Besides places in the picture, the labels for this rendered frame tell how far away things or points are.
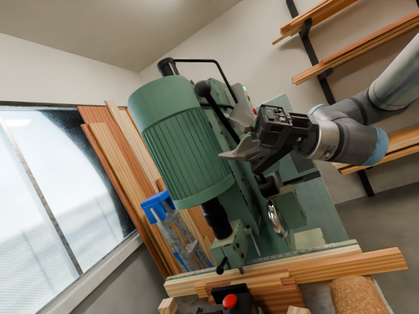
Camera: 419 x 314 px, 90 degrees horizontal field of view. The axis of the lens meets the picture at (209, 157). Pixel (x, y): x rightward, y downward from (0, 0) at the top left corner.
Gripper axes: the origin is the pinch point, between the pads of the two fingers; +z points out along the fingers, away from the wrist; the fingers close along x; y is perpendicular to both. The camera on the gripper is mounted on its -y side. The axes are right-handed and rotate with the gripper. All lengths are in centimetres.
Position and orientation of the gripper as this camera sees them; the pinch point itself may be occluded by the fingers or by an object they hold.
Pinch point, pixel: (216, 134)
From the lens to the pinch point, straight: 46.5
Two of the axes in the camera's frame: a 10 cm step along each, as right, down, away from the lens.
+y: 1.5, -7.2, -6.8
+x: -0.2, 6.9, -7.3
